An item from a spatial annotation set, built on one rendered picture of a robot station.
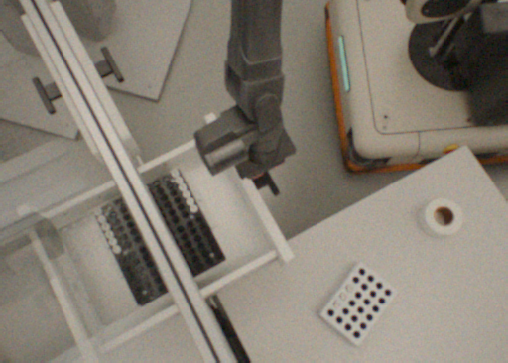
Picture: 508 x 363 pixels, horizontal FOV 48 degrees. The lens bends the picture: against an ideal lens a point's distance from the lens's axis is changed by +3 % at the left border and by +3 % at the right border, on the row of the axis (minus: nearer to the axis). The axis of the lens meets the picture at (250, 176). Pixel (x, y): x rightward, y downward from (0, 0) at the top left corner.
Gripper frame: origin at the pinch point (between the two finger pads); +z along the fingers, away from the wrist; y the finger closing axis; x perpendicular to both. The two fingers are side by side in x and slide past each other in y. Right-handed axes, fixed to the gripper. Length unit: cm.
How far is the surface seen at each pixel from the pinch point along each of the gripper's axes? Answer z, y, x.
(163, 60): 85, -5, -71
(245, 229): 6.3, 6.6, 8.3
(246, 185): -3.1, 4.0, 3.3
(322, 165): 88, -37, -13
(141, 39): 85, -1, -82
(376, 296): 10.0, -9.3, 29.4
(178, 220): 3.5, 16.7, 1.8
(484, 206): 12.8, -37.6, 24.4
